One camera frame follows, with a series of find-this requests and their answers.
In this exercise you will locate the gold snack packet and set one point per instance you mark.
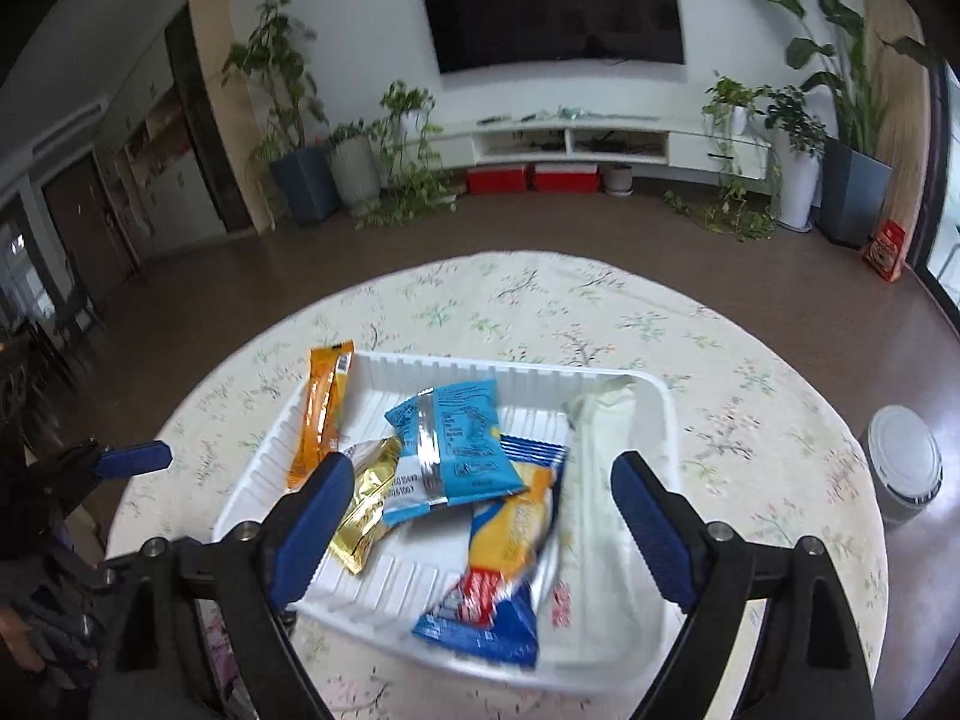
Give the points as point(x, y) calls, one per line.
point(367, 510)

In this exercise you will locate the white plastic tray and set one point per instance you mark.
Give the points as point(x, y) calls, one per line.
point(405, 570)

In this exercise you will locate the black sliding door frame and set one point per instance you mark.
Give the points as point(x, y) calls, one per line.
point(937, 165)

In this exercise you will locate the light blue snack packet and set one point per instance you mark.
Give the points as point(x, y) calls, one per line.
point(465, 427)

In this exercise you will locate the grey trash bin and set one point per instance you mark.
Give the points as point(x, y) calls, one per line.
point(904, 465)

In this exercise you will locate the white television cabinet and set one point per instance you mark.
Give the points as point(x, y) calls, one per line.
point(690, 142)

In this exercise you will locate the orange stick packet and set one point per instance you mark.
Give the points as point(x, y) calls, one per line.
point(322, 405)

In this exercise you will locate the white round pot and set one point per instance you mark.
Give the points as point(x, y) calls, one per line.
point(618, 178)

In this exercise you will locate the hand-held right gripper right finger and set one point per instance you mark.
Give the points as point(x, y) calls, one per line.
point(652, 532)

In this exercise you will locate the person's left hand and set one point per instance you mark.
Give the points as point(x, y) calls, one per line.
point(15, 641)

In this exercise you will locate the white and wood wall cabinet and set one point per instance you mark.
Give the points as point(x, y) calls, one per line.
point(172, 202)

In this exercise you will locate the broad-leaf plant in dark pot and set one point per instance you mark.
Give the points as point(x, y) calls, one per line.
point(855, 195)

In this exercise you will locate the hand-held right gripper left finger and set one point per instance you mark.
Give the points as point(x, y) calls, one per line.
point(315, 517)

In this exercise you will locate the bushy plant in white pot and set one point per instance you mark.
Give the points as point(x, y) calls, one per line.
point(796, 180)

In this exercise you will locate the red bag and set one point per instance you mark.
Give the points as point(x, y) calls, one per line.
point(885, 251)

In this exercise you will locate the pale blue small object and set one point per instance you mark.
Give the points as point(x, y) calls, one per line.
point(571, 112)

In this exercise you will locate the plant in ribbed pot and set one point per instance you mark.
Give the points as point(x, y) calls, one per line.
point(356, 169)

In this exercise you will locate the red storage box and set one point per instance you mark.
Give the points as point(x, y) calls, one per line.
point(496, 180)
point(566, 178)

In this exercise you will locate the tall trailing pothos plant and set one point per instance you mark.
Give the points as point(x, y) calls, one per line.
point(409, 105)

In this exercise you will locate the long white packet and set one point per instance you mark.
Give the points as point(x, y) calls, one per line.
point(600, 480)

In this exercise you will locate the leafy tree in dark pot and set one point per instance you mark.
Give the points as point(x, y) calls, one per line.
point(304, 184)

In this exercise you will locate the black television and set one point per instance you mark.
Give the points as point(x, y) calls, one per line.
point(555, 0)

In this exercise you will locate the blue yellow cake packet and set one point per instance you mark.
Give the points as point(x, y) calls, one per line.
point(510, 532)

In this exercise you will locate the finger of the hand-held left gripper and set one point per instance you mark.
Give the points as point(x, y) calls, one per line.
point(135, 459)
point(75, 607)

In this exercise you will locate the dark dining chair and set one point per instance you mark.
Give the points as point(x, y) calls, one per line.
point(45, 360)

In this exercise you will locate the vine plant in white pot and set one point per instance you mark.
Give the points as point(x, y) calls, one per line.
point(727, 101)

